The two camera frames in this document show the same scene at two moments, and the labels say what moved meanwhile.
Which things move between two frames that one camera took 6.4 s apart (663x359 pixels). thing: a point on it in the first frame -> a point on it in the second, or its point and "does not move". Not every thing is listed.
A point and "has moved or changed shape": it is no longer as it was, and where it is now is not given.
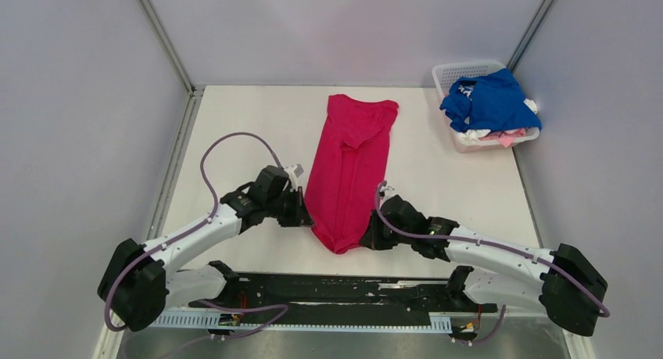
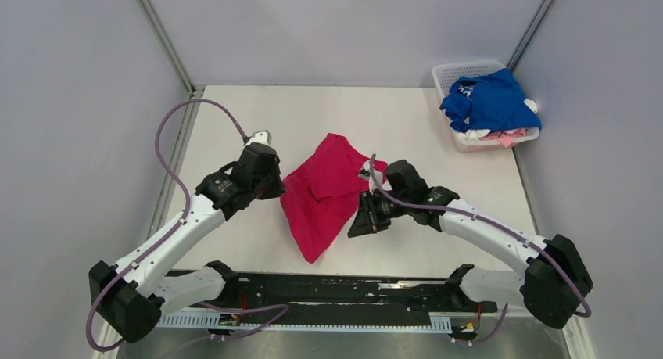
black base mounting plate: [247, 293] does not move
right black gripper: [372, 239] -> [367, 220]
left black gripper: [301, 216] -> [278, 187]
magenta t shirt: [345, 183] has moved or changed shape
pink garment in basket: [505, 138] does not move
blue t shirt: [492, 102] does not move
